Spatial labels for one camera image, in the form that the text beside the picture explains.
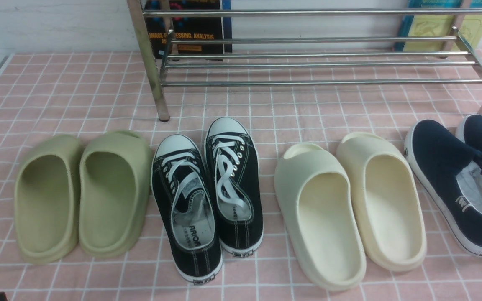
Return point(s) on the steel shoe rack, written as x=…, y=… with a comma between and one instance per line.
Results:
x=456, y=52

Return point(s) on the black canvas sneaker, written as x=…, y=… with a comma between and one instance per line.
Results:
x=232, y=163
x=180, y=189

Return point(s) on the black image processing book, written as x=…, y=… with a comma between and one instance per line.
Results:
x=202, y=28

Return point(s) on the cream foam slide left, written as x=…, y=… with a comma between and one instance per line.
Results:
x=314, y=195

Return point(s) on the green foam slide left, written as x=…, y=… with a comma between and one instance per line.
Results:
x=47, y=192

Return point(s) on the teal yellow book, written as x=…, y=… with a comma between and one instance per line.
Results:
x=436, y=25

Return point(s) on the black canvas sneaker left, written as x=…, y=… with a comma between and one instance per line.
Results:
x=180, y=189

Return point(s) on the cream foam slide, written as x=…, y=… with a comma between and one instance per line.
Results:
x=385, y=201
x=314, y=195

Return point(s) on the green foam slide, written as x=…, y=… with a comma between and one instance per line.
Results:
x=47, y=192
x=115, y=171

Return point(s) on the cream foam slide right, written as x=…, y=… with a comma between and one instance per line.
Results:
x=385, y=201

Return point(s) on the green foam slide right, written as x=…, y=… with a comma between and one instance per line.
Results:
x=115, y=171

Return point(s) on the black canvas sneaker right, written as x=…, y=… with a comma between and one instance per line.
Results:
x=232, y=163

